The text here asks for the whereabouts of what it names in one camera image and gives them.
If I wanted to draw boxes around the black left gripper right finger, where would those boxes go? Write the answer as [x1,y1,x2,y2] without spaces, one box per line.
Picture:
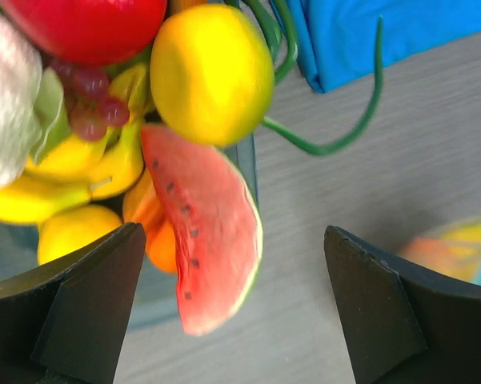
[324,226,481,383]

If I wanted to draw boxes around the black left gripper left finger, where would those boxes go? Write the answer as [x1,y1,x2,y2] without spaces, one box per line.
[0,223,146,383]

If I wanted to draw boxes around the clear zip top bag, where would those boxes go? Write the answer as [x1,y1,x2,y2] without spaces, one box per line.
[398,217,481,286]

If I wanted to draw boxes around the red apple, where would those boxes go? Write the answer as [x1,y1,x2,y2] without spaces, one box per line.
[0,0,167,66]

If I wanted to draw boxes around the green fruit basket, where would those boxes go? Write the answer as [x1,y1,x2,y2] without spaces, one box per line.
[0,0,385,333]

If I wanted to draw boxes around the small yellow lemon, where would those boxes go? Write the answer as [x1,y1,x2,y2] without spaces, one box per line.
[37,204,122,265]

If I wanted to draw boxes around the orange carrot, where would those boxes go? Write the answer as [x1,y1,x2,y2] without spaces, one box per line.
[122,168,177,274]

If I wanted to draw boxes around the watermelon slice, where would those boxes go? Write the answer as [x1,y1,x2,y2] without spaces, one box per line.
[140,124,263,336]

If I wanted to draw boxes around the purple grape cluster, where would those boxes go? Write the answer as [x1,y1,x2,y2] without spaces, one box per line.
[49,58,130,142]

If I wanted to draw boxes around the white cauliflower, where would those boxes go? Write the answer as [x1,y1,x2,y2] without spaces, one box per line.
[0,14,42,187]

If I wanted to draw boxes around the blue folded cloth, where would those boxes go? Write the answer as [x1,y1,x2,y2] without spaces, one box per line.
[287,0,481,93]

